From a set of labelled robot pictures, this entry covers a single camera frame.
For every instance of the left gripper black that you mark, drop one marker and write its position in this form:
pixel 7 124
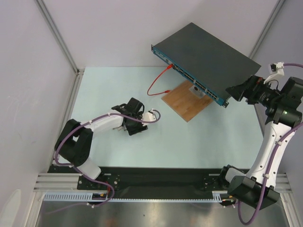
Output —
pixel 139 128

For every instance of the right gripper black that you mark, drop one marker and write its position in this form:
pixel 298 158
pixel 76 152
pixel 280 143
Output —
pixel 247 87

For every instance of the blue black network switch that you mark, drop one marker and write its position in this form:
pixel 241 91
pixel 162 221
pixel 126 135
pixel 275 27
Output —
pixel 207 62

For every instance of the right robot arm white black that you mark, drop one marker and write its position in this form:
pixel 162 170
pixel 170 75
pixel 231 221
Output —
pixel 256 188

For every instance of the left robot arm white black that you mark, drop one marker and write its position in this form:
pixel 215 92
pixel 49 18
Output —
pixel 74 142

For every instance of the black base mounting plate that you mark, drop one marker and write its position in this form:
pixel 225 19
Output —
pixel 157 183

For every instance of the wooden base board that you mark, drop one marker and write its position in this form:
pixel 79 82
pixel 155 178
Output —
pixel 184 103

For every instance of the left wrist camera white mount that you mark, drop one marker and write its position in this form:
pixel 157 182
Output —
pixel 148 117

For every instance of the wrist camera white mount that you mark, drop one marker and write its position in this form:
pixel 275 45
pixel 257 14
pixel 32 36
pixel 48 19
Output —
pixel 148 117
pixel 276 72

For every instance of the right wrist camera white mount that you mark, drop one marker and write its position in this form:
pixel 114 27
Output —
pixel 276 72

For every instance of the left aluminium frame post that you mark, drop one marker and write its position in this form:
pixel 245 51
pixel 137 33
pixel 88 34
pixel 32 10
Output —
pixel 57 35

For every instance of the aluminium frame post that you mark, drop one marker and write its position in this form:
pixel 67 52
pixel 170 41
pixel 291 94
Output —
pixel 269 23
pixel 57 35

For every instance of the right aluminium frame post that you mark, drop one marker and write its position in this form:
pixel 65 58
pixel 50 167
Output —
pixel 269 23

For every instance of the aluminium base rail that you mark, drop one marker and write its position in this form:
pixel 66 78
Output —
pixel 54 182

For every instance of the white slotted cable duct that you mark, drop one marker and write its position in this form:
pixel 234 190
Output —
pixel 213 197

